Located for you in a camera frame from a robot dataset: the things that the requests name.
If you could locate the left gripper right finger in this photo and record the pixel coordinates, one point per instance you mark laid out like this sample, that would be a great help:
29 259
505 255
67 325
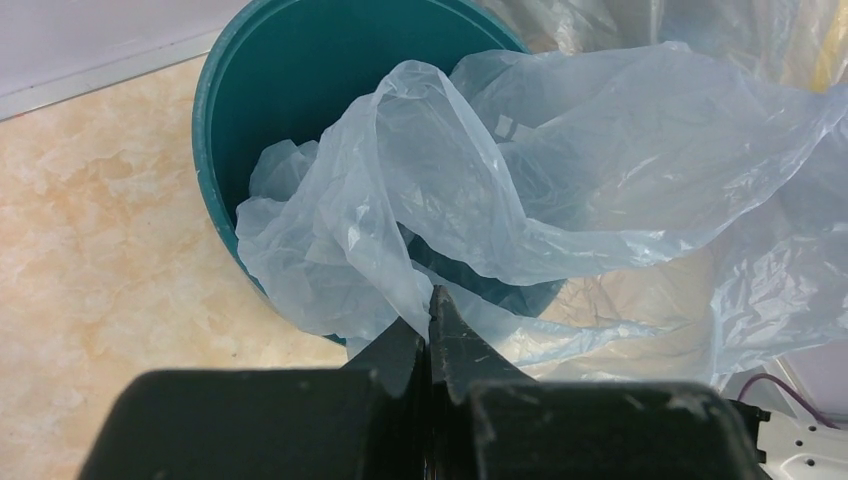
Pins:
491 421

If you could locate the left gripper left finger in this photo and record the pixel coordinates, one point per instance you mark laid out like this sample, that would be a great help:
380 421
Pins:
359 421

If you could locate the light blue trash bag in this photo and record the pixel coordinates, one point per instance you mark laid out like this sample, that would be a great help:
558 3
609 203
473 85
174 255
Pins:
646 213

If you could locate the teal plastic trash bin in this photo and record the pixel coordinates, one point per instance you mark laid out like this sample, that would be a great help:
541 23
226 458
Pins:
291 86

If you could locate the large translucent sack of bags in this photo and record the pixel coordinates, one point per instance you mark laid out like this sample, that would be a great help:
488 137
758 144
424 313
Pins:
662 26

